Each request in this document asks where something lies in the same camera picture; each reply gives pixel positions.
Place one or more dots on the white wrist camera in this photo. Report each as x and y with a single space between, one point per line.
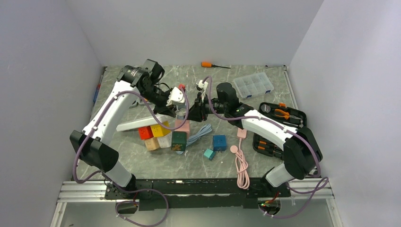
202 86
176 97

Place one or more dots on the orange handled pliers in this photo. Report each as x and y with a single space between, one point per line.
281 114

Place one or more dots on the blue cube socket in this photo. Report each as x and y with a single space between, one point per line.
219 143

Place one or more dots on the dark green cube socket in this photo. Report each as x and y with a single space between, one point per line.
179 141

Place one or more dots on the yellow cube socket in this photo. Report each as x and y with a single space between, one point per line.
160 131

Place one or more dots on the beige cube socket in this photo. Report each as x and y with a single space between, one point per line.
151 144

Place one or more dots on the pink cube socket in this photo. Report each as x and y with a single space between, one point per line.
183 126

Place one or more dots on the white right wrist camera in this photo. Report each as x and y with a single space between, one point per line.
202 86

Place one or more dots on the orange handled screwdriver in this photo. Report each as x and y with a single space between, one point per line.
210 65

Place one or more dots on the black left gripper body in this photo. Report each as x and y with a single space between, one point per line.
159 99

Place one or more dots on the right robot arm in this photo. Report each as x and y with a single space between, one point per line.
301 151

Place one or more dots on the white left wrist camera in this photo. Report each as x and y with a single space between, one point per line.
176 97

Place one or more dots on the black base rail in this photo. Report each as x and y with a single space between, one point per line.
197 193

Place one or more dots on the white cube socket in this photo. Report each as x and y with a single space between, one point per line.
165 141

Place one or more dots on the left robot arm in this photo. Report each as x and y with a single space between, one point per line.
91 144

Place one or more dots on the red cube socket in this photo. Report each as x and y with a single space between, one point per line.
145 133

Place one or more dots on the teal plug adapter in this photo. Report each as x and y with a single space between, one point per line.
209 154

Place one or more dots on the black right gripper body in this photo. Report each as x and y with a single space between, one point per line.
209 105

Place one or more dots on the white power strip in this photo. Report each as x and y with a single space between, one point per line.
142 122

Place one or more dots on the clear plastic organizer box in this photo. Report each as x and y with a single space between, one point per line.
253 85

